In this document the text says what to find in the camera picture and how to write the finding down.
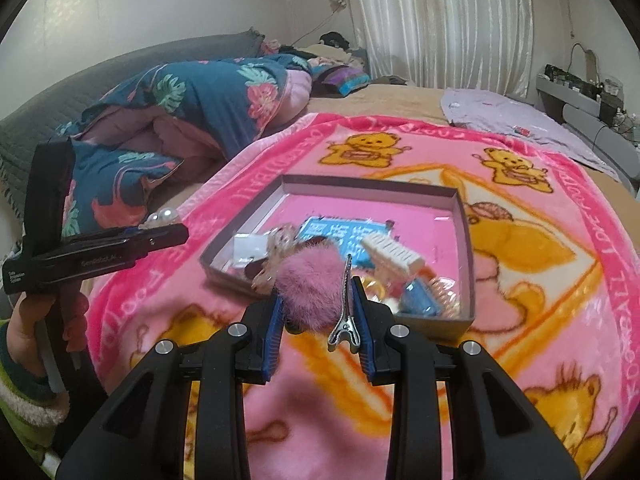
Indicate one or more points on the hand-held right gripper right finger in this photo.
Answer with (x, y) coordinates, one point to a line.
(362, 340)

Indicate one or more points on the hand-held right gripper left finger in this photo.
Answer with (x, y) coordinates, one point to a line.
(275, 340)

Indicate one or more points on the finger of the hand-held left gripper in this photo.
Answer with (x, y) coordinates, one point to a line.
(110, 236)
(165, 237)

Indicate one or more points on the pink pompom hair clip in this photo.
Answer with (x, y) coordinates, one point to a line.
(305, 285)

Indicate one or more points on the brown hair clip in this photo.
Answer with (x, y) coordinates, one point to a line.
(250, 272)

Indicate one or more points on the earring card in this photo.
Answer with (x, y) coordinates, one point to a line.
(250, 250)

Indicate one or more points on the dark cardboard box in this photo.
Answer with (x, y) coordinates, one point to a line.
(450, 325)

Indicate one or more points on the dotted lace hair bow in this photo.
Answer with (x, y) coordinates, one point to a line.
(277, 250)

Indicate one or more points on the white claw hair clip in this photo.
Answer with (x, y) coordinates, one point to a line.
(392, 255)

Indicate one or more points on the person's left forearm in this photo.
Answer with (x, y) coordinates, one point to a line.
(25, 400)

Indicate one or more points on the person's left hand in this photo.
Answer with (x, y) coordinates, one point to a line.
(30, 330)

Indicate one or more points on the small blue hair clip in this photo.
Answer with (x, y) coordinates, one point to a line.
(422, 300)

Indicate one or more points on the blue floral quilt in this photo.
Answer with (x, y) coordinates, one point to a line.
(200, 90)

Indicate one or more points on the pink bear printed blanket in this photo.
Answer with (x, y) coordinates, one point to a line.
(550, 270)

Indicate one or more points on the purple and blue pillow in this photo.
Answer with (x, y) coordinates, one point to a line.
(347, 80)

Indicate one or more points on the bed with tan sheet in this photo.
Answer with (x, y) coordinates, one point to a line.
(400, 100)

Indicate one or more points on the dark clothing pile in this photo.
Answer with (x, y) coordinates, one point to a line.
(334, 40)

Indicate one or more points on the lilac garment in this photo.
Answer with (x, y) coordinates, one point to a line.
(525, 120)

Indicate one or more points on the grey shelf unit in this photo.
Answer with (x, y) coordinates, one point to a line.
(585, 115)

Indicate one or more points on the white curtain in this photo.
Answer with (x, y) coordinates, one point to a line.
(440, 20)

